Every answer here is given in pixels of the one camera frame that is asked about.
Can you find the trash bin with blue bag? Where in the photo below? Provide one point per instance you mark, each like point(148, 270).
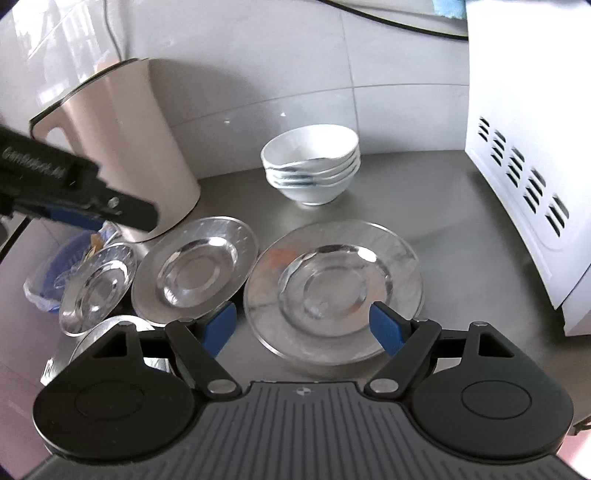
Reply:
point(51, 281)

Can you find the white microwave oven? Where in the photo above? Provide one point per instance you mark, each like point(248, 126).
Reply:
point(531, 138)

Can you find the small steel plate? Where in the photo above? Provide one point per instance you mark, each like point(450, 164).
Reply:
point(99, 327)
point(97, 290)

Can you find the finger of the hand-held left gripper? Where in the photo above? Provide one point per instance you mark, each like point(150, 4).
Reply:
point(131, 210)
point(74, 216)

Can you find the blue towel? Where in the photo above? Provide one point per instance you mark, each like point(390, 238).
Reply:
point(450, 7)

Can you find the beige electric kettle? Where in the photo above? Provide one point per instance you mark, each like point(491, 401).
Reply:
point(124, 152)

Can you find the large steel plate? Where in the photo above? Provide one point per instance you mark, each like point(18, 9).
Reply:
point(332, 290)

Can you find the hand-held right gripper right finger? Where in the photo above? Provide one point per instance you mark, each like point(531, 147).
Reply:
point(387, 327)

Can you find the white ceramic bowl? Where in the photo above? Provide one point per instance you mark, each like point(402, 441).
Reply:
point(348, 173)
point(348, 165)
point(314, 196)
point(309, 143)

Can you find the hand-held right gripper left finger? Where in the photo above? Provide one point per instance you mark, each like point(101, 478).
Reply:
point(220, 325)

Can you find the medium steel plate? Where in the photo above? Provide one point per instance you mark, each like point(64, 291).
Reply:
point(194, 272)

